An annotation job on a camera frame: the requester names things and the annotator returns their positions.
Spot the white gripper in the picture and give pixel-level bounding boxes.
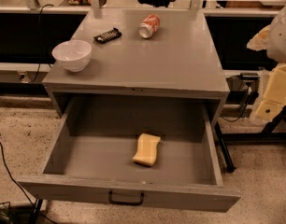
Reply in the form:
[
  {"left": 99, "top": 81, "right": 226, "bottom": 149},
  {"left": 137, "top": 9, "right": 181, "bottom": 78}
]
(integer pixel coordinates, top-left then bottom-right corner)
[{"left": 247, "top": 25, "right": 286, "bottom": 122}]

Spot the yellow sponge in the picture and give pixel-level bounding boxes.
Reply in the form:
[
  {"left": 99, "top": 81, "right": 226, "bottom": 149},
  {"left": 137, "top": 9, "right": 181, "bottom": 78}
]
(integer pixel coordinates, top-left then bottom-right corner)
[{"left": 132, "top": 133, "right": 161, "bottom": 167}]

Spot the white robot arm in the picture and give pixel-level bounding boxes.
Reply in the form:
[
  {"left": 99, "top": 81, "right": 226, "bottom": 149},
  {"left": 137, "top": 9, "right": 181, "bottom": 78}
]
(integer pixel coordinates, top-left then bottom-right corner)
[{"left": 247, "top": 5, "right": 286, "bottom": 123}]

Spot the open grey drawer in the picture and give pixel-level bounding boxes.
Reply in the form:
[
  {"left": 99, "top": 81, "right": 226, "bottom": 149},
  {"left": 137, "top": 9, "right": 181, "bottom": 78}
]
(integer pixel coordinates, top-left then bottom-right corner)
[{"left": 19, "top": 94, "right": 240, "bottom": 212}]

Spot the orange soda can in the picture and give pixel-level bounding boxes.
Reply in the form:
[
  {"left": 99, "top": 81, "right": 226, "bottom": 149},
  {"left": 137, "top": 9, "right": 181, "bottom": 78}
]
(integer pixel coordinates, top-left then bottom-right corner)
[{"left": 139, "top": 14, "right": 160, "bottom": 39}]

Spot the grey cabinet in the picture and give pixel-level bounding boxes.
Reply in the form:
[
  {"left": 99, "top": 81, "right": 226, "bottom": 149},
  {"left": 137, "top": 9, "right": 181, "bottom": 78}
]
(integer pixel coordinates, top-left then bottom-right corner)
[{"left": 43, "top": 8, "right": 229, "bottom": 123}]

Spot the black snack bar wrapper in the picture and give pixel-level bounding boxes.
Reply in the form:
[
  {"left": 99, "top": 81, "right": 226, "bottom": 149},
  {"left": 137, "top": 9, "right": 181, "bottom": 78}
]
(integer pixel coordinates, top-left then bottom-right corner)
[{"left": 94, "top": 28, "right": 122, "bottom": 44}]

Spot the white bowl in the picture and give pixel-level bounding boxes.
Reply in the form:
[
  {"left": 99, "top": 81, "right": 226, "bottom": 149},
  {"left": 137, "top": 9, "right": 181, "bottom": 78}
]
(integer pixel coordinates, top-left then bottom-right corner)
[{"left": 52, "top": 40, "right": 92, "bottom": 72}]

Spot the black table leg frame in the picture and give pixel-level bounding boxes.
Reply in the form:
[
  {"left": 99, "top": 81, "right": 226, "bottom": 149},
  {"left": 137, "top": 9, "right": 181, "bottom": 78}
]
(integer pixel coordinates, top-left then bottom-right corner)
[{"left": 214, "top": 106, "right": 286, "bottom": 173}]

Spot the black drawer handle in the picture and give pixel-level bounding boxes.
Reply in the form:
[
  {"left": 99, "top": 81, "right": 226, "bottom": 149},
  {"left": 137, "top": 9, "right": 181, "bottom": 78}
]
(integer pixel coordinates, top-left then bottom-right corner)
[{"left": 107, "top": 191, "right": 145, "bottom": 206}]

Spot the black hanging cable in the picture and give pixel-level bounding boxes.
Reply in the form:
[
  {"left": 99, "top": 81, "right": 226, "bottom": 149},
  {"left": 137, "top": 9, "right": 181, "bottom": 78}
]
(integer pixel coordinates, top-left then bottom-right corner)
[{"left": 30, "top": 3, "right": 55, "bottom": 83}]

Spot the black floor cable left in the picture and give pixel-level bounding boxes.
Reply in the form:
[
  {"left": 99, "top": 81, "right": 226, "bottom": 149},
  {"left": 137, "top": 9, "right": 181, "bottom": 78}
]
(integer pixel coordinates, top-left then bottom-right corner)
[{"left": 0, "top": 138, "right": 57, "bottom": 224}]

